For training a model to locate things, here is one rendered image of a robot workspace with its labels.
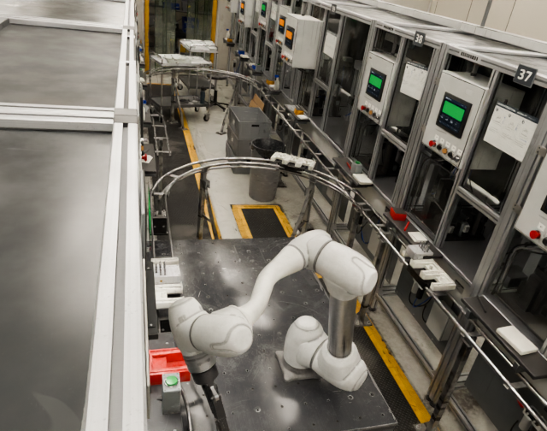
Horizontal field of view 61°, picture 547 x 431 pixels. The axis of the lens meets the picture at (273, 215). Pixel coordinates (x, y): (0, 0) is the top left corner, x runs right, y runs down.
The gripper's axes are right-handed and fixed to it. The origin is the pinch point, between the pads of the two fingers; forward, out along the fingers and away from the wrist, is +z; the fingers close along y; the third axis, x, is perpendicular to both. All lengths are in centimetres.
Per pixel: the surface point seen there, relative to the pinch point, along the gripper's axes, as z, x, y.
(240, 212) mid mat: -16, 139, -322
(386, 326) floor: 82, 167, -155
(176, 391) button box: -6.4, -7.1, -23.2
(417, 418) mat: 108, 127, -87
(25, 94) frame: -102, -20, 17
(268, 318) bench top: 11, 56, -92
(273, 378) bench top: 25, 38, -59
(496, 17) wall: -175, 761, -469
